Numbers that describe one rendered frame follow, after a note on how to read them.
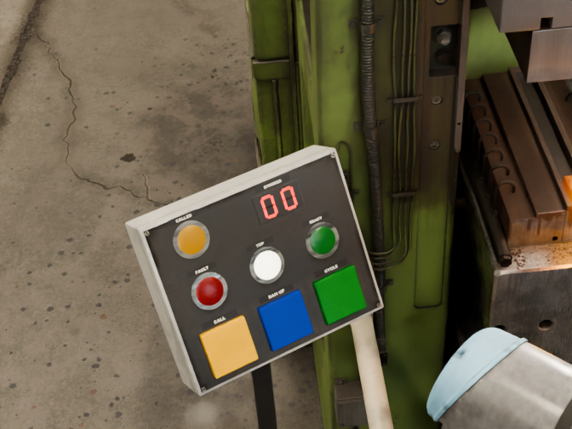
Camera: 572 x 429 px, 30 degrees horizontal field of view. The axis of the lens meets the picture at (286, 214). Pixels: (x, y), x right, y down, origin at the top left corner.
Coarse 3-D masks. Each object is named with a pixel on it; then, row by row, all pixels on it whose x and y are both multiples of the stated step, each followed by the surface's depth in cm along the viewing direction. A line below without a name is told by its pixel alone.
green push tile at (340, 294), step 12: (336, 276) 169; (348, 276) 170; (324, 288) 168; (336, 288) 169; (348, 288) 170; (360, 288) 171; (324, 300) 169; (336, 300) 170; (348, 300) 170; (360, 300) 171; (324, 312) 169; (336, 312) 170; (348, 312) 171
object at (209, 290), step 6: (204, 282) 160; (210, 282) 161; (216, 282) 161; (198, 288) 160; (204, 288) 160; (210, 288) 161; (216, 288) 161; (222, 288) 162; (198, 294) 160; (204, 294) 161; (210, 294) 161; (216, 294) 161; (222, 294) 162; (204, 300) 161; (210, 300) 161; (216, 300) 162
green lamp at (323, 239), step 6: (318, 228) 167; (324, 228) 168; (312, 234) 167; (318, 234) 167; (324, 234) 168; (330, 234) 168; (312, 240) 167; (318, 240) 167; (324, 240) 168; (330, 240) 168; (312, 246) 167; (318, 246) 167; (324, 246) 168; (330, 246) 168; (318, 252) 168; (324, 252) 168
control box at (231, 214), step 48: (240, 192) 161; (288, 192) 164; (336, 192) 168; (144, 240) 156; (240, 240) 162; (288, 240) 166; (336, 240) 169; (192, 288) 160; (240, 288) 163; (288, 288) 167; (192, 336) 161; (192, 384) 163
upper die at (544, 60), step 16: (512, 32) 170; (528, 32) 161; (544, 32) 159; (560, 32) 159; (512, 48) 171; (528, 48) 162; (544, 48) 161; (560, 48) 161; (528, 64) 163; (544, 64) 163; (560, 64) 163; (528, 80) 165; (544, 80) 165
